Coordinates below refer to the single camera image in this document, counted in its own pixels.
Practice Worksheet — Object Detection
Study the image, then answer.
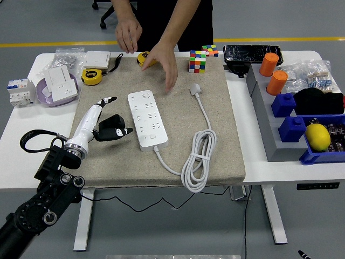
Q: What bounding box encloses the person's left hand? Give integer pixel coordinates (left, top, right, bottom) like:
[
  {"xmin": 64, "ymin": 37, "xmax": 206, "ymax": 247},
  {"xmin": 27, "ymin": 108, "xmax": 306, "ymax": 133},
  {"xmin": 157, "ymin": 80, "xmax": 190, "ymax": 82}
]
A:
[{"xmin": 141, "ymin": 44, "xmax": 179, "ymax": 94}]

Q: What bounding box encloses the person's right hand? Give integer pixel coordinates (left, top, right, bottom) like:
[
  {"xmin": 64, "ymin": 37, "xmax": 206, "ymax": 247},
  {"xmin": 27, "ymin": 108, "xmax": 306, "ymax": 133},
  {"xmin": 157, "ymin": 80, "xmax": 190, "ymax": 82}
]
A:
[{"xmin": 115, "ymin": 16, "xmax": 143, "ymax": 54}]

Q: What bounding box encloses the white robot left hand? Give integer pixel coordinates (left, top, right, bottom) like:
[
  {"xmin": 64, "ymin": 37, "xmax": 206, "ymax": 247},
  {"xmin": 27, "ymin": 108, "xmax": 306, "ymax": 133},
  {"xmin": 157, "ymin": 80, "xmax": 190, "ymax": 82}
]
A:
[{"xmin": 65, "ymin": 96, "xmax": 134, "ymax": 151}]

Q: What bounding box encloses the black plug adapter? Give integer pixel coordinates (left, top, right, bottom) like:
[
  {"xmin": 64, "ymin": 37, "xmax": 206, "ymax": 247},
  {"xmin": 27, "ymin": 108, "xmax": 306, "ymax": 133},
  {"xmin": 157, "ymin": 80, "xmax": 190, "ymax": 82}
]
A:
[{"xmin": 98, "ymin": 113, "xmax": 128, "ymax": 131}]

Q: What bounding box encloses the white power strip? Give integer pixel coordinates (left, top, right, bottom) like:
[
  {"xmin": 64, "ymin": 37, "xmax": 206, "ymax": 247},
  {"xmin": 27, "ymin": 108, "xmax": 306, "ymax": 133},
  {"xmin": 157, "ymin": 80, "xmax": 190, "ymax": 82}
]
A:
[{"xmin": 127, "ymin": 89, "xmax": 169, "ymax": 153}]

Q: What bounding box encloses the person's torso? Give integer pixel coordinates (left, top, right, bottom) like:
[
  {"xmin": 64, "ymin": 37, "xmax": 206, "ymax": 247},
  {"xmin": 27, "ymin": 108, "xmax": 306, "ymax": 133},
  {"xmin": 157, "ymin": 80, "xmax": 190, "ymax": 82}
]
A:
[{"xmin": 130, "ymin": 0, "xmax": 214, "ymax": 52}]

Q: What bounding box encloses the yellow tape measure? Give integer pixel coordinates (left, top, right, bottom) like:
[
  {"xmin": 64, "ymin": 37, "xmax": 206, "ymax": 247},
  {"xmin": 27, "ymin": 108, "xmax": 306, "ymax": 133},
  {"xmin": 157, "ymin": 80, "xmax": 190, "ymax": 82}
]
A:
[
  {"xmin": 136, "ymin": 51, "xmax": 158, "ymax": 68},
  {"xmin": 81, "ymin": 69, "xmax": 104, "ymax": 86}
]

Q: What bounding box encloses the black office chair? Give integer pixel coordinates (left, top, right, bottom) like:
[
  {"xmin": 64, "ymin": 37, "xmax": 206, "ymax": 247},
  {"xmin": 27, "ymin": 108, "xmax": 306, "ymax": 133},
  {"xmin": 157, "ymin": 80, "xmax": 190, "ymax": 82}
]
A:
[{"xmin": 91, "ymin": 0, "xmax": 121, "ymax": 30}]

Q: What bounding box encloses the large colourful puzzle cube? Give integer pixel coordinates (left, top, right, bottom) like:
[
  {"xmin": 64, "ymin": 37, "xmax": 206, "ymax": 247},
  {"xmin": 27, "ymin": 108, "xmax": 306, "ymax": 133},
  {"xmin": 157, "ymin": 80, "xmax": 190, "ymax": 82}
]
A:
[{"xmin": 188, "ymin": 50, "xmax": 207, "ymax": 73}]

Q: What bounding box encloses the small colourful puzzle cube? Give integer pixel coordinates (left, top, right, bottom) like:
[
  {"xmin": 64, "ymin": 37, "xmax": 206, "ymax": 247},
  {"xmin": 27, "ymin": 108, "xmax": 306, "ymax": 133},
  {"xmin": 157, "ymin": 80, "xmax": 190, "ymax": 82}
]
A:
[{"xmin": 201, "ymin": 44, "xmax": 219, "ymax": 58}]

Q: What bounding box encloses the purple bowl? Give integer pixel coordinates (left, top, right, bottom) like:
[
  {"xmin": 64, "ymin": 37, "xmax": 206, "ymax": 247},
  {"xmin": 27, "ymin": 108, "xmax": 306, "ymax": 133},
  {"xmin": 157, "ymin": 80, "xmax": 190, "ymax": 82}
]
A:
[{"xmin": 36, "ymin": 72, "xmax": 79, "ymax": 108}]

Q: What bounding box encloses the grey-brown mat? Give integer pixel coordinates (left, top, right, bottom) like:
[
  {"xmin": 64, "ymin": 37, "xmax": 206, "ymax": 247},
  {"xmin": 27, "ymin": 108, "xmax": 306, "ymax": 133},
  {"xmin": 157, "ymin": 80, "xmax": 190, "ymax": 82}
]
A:
[{"xmin": 70, "ymin": 55, "xmax": 246, "ymax": 188}]

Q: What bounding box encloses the white table leg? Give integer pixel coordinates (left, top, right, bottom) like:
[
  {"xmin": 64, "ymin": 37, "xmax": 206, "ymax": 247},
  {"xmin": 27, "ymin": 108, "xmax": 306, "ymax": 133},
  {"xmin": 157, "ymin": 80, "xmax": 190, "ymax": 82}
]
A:
[
  {"xmin": 73, "ymin": 188, "xmax": 95, "ymax": 252},
  {"xmin": 261, "ymin": 185, "xmax": 288, "ymax": 246}
]

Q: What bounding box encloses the clear bag of screws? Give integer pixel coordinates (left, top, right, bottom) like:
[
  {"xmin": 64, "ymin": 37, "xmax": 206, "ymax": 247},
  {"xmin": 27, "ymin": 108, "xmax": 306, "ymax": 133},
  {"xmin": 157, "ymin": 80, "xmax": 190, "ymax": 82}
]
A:
[{"xmin": 36, "ymin": 47, "xmax": 86, "ymax": 76}]

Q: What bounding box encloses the black table control panel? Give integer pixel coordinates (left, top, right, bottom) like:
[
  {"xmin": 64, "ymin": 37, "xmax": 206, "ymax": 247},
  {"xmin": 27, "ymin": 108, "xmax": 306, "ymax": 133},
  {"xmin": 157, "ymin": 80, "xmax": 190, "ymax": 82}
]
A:
[{"xmin": 296, "ymin": 182, "xmax": 341, "ymax": 190}]

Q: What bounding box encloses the white circuit breaker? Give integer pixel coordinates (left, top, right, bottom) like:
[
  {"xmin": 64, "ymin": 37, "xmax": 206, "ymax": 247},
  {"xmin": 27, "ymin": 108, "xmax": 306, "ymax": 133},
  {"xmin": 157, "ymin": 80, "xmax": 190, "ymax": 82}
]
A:
[{"xmin": 7, "ymin": 78, "xmax": 37, "ymax": 108}]

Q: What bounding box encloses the black plastic-wrapped tray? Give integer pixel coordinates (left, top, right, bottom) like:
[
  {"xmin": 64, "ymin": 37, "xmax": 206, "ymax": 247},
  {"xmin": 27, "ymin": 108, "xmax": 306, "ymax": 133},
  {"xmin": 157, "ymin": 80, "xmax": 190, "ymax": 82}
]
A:
[{"xmin": 223, "ymin": 44, "xmax": 284, "ymax": 66}]

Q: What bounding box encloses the grey box under table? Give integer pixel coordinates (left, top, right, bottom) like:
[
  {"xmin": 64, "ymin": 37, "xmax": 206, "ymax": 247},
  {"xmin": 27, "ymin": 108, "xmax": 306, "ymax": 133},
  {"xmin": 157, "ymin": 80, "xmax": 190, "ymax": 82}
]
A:
[{"xmin": 229, "ymin": 185, "xmax": 252, "ymax": 202}]

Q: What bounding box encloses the blue storage bin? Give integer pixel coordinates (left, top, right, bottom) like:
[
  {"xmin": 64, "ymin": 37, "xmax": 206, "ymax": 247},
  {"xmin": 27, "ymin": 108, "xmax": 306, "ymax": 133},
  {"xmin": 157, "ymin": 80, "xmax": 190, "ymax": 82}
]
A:
[{"xmin": 298, "ymin": 113, "xmax": 345, "ymax": 166}]

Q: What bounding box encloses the orange cylinder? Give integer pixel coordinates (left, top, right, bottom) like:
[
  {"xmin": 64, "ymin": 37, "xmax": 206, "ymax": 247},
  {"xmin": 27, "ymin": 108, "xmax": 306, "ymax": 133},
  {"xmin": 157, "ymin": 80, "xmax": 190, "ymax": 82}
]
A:
[
  {"xmin": 266, "ymin": 70, "xmax": 289, "ymax": 97},
  {"xmin": 259, "ymin": 52, "xmax": 280, "ymax": 78}
]

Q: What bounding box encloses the grey stepped block holder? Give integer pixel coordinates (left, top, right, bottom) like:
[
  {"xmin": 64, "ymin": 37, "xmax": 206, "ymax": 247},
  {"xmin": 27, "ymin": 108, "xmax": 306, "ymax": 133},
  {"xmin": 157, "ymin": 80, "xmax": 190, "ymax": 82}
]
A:
[{"xmin": 245, "ymin": 64, "xmax": 308, "ymax": 162}]

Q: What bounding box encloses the yellow lemon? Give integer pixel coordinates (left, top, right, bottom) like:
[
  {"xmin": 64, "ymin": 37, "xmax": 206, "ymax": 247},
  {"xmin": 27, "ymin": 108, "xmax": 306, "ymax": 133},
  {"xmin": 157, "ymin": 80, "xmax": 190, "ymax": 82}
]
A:
[{"xmin": 304, "ymin": 123, "xmax": 332, "ymax": 152}]

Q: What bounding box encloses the blue block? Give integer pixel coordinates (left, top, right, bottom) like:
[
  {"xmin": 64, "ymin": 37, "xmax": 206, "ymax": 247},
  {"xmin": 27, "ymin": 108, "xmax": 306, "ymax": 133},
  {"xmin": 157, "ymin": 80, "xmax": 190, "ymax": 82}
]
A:
[
  {"xmin": 278, "ymin": 116, "xmax": 307, "ymax": 144},
  {"xmin": 271, "ymin": 93, "xmax": 297, "ymax": 118}
]

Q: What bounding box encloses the clear plastic bag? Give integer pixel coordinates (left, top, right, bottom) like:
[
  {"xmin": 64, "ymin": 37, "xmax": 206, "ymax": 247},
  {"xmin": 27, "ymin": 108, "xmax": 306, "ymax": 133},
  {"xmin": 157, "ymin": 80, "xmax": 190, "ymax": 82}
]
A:
[{"xmin": 279, "ymin": 63, "xmax": 311, "ymax": 94}]

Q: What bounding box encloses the black cloth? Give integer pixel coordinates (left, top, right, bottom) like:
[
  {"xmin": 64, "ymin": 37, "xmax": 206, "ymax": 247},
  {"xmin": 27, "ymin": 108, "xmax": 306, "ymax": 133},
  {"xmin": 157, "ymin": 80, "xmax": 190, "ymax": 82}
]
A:
[{"xmin": 292, "ymin": 87, "xmax": 345, "ymax": 116}]

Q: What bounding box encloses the clear bag of resistors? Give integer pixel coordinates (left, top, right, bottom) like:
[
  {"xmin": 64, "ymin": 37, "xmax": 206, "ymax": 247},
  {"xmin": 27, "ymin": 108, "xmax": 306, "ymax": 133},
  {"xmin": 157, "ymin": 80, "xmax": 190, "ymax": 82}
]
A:
[{"xmin": 304, "ymin": 60, "xmax": 340, "ymax": 94}]

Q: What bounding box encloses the black tape measure strap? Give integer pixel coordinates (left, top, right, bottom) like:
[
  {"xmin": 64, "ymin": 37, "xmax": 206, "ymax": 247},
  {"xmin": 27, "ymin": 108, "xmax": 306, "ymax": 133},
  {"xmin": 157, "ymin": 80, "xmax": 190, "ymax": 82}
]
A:
[{"xmin": 101, "ymin": 53, "xmax": 124, "ymax": 76}]

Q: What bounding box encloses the white wall socket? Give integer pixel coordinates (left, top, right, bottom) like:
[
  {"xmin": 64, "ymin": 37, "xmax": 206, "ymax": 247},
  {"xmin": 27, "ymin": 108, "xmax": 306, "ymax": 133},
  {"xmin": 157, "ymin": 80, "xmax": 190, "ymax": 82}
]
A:
[{"xmin": 51, "ymin": 79, "xmax": 79, "ymax": 103}]

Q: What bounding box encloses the white power strip cord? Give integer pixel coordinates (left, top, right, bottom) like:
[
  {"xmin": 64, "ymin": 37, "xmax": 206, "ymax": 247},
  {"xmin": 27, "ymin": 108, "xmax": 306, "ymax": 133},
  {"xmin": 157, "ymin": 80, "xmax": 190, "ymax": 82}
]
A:
[{"xmin": 153, "ymin": 83, "xmax": 218, "ymax": 193}]

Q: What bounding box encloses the white switch panel stack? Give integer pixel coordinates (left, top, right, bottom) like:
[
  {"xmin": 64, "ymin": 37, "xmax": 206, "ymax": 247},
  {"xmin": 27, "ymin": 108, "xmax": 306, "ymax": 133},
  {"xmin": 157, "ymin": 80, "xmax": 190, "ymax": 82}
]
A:
[{"xmin": 82, "ymin": 50, "xmax": 112, "ymax": 71}]

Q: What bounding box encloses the black hanging cable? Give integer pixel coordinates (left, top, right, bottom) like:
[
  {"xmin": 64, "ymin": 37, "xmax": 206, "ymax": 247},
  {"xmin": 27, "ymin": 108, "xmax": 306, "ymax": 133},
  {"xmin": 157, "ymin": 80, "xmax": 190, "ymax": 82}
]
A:
[{"xmin": 243, "ymin": 186, "xmax": 253, "ymax": 259}]

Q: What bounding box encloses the thin black plug cord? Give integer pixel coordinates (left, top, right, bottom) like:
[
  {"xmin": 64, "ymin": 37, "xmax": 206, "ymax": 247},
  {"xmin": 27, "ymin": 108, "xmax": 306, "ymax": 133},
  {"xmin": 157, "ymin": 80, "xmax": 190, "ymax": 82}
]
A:
[{"xmin": 80, "ymin": 185, "xmax": 230, "ymax": 213}]

